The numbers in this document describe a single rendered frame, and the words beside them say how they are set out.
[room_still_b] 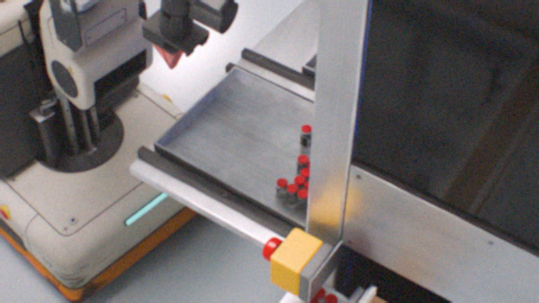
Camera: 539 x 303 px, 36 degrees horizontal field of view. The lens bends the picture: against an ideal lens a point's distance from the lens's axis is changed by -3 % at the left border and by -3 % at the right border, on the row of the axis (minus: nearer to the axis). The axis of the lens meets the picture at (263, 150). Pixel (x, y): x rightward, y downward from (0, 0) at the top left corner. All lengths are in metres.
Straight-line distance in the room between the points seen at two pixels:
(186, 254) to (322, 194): 1.33
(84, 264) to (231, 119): 0.79
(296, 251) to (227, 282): 1.21
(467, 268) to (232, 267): 1.40
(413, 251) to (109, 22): 1.01
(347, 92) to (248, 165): 0.54
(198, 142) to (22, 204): 0.87
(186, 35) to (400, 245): 0.50
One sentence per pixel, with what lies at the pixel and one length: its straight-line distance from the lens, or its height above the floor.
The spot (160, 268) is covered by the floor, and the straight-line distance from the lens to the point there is 2.54.
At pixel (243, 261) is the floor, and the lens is 2.54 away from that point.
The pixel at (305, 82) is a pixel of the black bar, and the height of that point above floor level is 0.90.
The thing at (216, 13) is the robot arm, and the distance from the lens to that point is 1.33.
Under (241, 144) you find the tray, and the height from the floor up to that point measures 0.88.
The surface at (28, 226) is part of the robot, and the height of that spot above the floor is 0.26.
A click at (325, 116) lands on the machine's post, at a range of 1.15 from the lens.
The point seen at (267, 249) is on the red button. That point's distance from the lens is 1.33.
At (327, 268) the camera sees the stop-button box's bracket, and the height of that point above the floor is 1.00.
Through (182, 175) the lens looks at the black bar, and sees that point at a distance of 1.57.
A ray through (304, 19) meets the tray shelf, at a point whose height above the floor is 0.88.
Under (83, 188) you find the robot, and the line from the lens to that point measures 2.40.
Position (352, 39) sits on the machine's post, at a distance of 1.04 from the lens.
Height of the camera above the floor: 2.10
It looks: 48 degrees down
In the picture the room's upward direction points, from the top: straight up
